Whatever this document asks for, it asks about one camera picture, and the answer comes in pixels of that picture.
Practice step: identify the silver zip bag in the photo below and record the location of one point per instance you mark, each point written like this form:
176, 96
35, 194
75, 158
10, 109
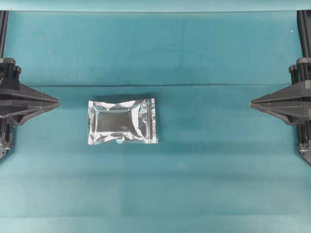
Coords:
133, 121

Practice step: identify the teal table cloth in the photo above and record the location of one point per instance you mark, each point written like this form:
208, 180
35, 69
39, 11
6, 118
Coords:
219, 167

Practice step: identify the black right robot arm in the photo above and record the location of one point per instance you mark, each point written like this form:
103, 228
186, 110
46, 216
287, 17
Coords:
304, 28

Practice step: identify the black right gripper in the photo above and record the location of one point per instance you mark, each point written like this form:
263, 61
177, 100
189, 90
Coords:
298, 114

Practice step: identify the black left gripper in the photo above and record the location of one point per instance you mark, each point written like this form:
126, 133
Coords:
11, 88

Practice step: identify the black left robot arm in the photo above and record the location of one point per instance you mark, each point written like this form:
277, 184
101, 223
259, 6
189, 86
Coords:
18, 102

